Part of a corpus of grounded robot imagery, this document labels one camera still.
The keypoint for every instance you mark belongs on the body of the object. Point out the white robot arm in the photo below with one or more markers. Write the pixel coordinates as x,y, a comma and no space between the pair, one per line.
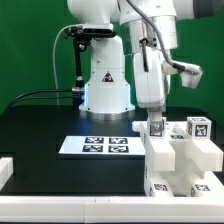
145,30

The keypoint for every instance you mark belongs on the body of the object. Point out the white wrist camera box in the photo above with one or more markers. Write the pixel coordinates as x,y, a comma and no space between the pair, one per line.
190,73

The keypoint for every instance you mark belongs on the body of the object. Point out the white chair seat block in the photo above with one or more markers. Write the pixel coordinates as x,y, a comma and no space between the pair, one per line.
185,169

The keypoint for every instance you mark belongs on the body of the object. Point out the white long side rail back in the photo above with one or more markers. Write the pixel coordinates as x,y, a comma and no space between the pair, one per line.
206,155

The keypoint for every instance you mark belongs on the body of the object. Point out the white front fence rail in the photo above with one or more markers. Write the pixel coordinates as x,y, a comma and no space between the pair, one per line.
110,209

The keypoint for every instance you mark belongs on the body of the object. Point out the white left fence block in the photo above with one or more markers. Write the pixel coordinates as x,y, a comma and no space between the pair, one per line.
6,170

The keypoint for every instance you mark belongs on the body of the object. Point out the white flat back panel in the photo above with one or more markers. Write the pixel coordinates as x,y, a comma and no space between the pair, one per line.
102,145

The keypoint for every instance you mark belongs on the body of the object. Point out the white long side rail front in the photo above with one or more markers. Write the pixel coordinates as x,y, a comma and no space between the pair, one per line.
159,154

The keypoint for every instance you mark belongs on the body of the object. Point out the white fence rail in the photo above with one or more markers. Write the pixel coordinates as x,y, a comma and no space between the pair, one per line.
216,183
110,209

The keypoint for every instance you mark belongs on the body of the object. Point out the white long side rail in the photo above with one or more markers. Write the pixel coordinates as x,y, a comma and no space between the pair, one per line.
206,155
159,154

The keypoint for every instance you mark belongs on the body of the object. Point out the white right fence rail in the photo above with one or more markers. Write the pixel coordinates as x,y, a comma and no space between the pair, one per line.
216,183

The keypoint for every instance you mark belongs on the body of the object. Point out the black camera on stand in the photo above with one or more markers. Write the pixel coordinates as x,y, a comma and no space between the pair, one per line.
82,36

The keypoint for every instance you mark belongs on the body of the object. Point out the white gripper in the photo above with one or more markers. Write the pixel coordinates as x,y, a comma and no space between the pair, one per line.
150,84

